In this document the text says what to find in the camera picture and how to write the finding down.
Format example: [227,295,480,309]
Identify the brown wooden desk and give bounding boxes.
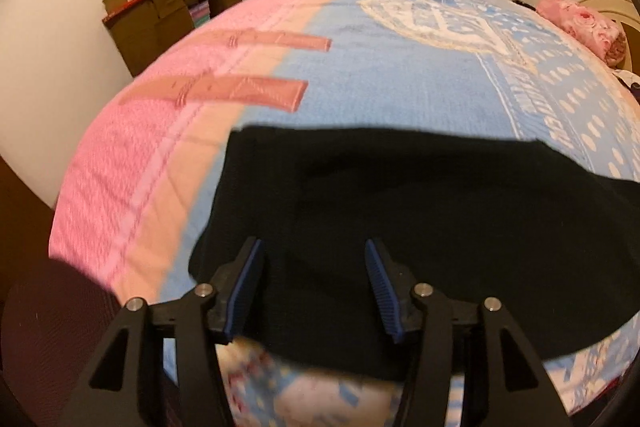
[101,0,243,78]

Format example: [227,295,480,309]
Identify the printed pink blue bed sheet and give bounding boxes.
[47,0,640,427]

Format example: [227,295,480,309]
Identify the folded pink floral blanket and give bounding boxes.
[535,0,630,68]

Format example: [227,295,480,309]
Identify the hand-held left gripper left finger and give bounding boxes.
[57,237,266,427]

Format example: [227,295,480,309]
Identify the dark maroon chair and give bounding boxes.
[0,257,168,427]

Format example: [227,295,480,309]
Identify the black garment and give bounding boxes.
[187,125,640,383]

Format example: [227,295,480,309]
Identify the white patterned pillow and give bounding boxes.
[616,68,640,104]

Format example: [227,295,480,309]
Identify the stack of pastel boxes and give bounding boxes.
[187,0,211,28]

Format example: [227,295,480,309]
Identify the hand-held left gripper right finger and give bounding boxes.
[365,238,573,427]

